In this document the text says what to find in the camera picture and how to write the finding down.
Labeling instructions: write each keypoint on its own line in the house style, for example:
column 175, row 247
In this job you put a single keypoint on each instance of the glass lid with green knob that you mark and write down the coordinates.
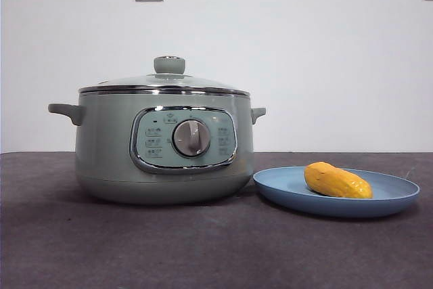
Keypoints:
column 209, row 83

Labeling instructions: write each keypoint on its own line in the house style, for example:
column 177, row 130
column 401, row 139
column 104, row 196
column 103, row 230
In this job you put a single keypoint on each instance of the blue round plate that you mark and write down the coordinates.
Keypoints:
column 280, row 187

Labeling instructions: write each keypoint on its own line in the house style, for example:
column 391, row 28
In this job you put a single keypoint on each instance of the pale green electric steamer pot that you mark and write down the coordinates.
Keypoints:
column 108, row 147

